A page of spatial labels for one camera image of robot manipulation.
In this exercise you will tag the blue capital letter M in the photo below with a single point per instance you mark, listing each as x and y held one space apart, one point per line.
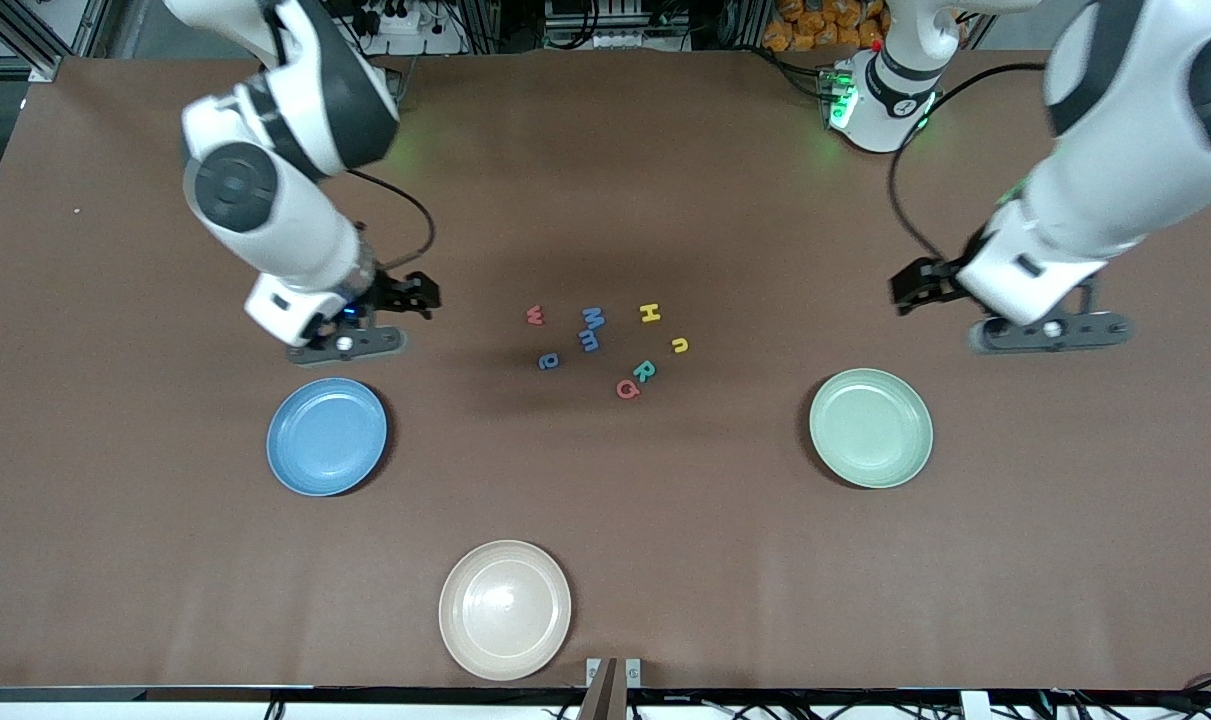
592 318

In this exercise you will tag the table edge post bracket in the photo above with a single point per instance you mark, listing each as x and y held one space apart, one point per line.
605 690

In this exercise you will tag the orange snack bags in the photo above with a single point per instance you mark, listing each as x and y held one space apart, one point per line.
815 25

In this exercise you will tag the blue lowercase letter e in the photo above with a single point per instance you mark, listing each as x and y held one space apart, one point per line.
548 361

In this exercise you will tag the blue plate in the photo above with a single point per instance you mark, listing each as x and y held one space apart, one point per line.
315 450

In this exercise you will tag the blue lowercase letter m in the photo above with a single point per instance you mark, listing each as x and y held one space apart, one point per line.
589 342

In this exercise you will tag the red capital letter Q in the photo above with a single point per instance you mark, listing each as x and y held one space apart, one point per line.
618 389

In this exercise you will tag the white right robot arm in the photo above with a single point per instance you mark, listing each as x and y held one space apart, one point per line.
295 120

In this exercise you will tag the green lit connector box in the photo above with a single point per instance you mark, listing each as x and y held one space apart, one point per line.
833 95

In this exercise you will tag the metal electronics rack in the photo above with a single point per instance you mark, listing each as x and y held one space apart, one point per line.
615 20

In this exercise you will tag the teal capital letter R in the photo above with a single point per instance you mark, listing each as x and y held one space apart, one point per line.
643 374

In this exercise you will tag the green plate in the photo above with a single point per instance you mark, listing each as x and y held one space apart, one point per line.
870 440

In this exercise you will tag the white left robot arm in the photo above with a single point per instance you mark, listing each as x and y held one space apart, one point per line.
1115 150

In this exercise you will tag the white power strip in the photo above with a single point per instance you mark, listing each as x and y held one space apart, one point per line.
405 25

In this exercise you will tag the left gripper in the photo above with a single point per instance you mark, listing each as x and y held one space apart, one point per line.
933 279

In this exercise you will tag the yellow capital letter H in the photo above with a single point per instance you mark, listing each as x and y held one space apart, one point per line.
650 313

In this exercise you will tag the aluminium frame profile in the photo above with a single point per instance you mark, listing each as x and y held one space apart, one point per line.
45 65

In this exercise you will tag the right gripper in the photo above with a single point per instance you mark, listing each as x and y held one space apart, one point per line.
397 294

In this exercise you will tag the beige plate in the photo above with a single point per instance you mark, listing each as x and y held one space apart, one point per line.
505 610

